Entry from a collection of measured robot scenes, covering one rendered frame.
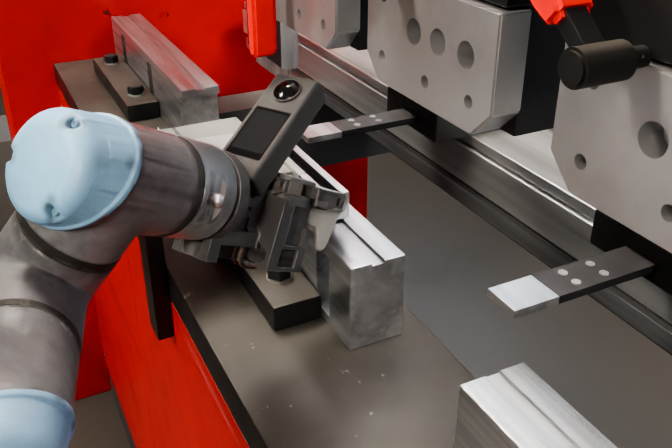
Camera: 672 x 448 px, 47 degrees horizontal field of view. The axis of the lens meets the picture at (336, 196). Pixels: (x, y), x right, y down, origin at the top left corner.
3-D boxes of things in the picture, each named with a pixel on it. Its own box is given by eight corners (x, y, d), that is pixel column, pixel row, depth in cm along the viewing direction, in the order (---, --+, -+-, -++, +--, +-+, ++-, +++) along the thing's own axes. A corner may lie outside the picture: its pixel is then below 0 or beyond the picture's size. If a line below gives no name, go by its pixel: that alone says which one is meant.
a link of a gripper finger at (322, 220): (327, 248, 78) (277, 243, 70) (343, 192, 78) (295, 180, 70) (353, 257, 76) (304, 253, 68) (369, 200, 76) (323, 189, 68)
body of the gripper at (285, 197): (240, 249, 72) (150, 241, 61) (265, 161, 71) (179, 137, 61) (306, 273, 68) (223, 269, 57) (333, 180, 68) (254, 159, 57)
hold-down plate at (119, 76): (94, 72, 152) (92, 57, 151) (121, 68, 155) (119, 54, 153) (129, 122, 129) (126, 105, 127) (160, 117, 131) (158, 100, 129)
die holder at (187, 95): (116, 62, 159) (110, 16, 154) (145, 58, 161) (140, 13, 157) (186, 149, 119) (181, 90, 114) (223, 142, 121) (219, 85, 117)
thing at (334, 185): (253, 152, 94) (251, 129, 93) (275, 148, 96) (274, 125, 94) (323, 223, 78) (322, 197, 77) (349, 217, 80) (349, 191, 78)
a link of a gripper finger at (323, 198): (312, 203, 73) (261, 193, 66) (317, 186, 73) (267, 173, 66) (353, 216, 71) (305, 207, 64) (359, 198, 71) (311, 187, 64)
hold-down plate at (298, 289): (188, 208, 102) (186, 187, 100) (226, 199, 104) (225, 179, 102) (274, 332, 78) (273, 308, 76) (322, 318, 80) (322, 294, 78)
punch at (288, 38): (249, 63, 90) (244, -19, 86) (265, 61, 91) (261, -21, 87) (282, 88, 82) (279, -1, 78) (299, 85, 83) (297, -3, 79)
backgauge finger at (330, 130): (282, 131, 97) (281, 93, 94) (454, 99, 107) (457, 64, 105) (323, 167, 87) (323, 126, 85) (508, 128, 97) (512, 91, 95)
